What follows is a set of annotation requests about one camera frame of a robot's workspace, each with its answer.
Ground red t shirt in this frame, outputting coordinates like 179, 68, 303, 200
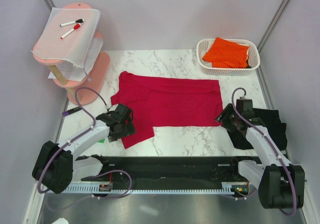
110, 71, 223, 149

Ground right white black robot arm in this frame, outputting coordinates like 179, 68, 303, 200
216, 98, 305, 209

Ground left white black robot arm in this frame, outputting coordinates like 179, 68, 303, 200
31, 104, 136, 194

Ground black folded t shirt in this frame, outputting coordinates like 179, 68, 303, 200
227, 108, 288, 151

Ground purple capped marker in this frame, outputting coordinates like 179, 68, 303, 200
62, 106, 82, 117

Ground pink tiered shelf stand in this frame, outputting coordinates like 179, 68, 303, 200
33, 2, 110, 105

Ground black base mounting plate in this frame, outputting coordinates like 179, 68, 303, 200
83, 156, 261, 189

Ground white plastic basket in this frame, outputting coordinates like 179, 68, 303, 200
196, 37, 261, 76

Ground orange t shirt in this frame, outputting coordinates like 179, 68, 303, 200
202, 37, 249, 69

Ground white paper sheets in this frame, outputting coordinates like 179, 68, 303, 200
57, 37, 103, 82

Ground white mesh cloth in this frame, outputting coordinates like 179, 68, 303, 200
32, 7, 101, 69

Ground red capped whiteboard marker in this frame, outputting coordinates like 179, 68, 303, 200
60, 23, 81, 40

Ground black capped whiteboard marker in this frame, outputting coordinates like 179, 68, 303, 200
59, 18, 85, 27

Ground crumpled white paper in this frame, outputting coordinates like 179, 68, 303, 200
51, 217, 69, 224

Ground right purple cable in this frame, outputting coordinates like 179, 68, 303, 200
231, 87, 299, 217

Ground white slotted cable duct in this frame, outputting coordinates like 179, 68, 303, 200
62, 182, 235, 195

